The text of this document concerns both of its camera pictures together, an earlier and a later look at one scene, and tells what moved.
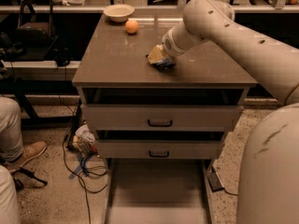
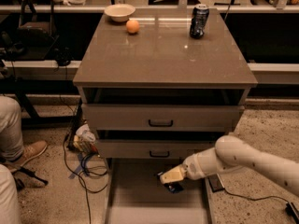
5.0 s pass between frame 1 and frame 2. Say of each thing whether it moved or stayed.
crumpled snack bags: stayed
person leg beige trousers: stayed
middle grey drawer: stayed
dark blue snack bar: moved
